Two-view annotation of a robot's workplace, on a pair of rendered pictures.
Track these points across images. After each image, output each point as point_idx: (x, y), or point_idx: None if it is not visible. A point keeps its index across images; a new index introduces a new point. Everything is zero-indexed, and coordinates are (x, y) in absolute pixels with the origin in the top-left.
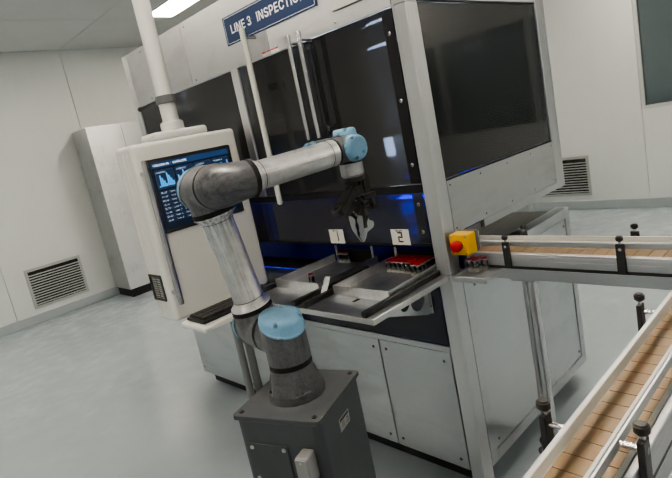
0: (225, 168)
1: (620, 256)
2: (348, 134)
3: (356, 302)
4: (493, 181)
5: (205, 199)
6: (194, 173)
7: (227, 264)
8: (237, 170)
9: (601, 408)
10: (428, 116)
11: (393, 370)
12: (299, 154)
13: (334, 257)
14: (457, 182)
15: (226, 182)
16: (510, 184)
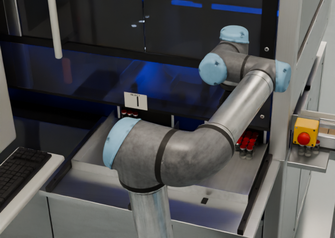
0: (205, 148)
1: None
2: (276, 63)
3: (208, 204)
4: (309, 46)
5: (176, 183)
6: (154, 147)
7: (156, 229)
8: (218, 149)
9: None
10: (300, 3)
11: (184, 235)
12: (250, 104)
13: (113, 114)
14: (299, 63)
15: (208, 166)
16: (314, 42)
